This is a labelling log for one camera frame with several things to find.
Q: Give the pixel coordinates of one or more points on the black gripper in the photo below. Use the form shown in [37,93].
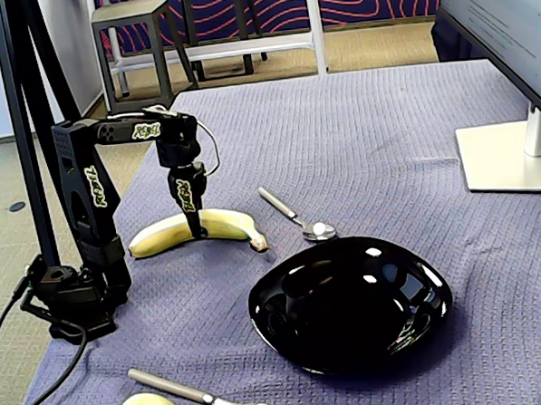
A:
[184,185]

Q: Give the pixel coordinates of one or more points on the yellow banana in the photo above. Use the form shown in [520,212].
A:
[163,237]

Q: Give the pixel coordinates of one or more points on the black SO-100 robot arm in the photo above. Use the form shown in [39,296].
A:
[76,185]

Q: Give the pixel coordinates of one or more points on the glossy black bowl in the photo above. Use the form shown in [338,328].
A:
[348,307]

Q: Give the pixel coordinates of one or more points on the blue-grey woven table cloth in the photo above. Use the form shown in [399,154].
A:
[340,140]

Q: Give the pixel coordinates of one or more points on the black round floor cap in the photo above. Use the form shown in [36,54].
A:
[17,206]

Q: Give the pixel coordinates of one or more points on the black chair legs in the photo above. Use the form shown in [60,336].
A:
[243,31]

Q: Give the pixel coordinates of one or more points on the black tripod legs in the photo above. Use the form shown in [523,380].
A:
[23,111]

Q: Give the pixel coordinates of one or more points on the grey metal stool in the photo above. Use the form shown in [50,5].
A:
[129,12]

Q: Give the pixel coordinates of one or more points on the computer monitor silver stand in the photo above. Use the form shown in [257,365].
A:
[492,18]

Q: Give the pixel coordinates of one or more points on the white metal table frame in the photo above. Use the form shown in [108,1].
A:
[316,28]

